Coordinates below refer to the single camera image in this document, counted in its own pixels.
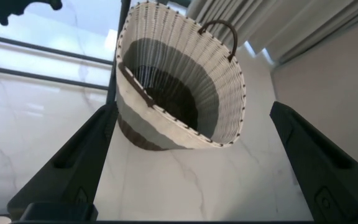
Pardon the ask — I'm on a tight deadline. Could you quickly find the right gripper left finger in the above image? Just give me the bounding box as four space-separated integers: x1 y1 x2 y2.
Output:
6 101 119 222

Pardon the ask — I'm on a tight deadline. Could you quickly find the white laundry basket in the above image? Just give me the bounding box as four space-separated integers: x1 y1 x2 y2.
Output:
115 1 247 152

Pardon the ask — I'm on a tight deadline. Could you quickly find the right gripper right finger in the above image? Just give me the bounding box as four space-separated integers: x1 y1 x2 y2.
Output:
269 101 358 222

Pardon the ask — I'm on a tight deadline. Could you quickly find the black garment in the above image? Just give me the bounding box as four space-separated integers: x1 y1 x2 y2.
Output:
0 0 63 26

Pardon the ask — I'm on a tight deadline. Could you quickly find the black clothes rack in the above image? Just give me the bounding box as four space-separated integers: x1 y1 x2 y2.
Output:
0 0 132 105

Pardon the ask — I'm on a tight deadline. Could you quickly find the beige curtain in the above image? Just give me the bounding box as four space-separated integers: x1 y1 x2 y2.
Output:
157 0 358 65

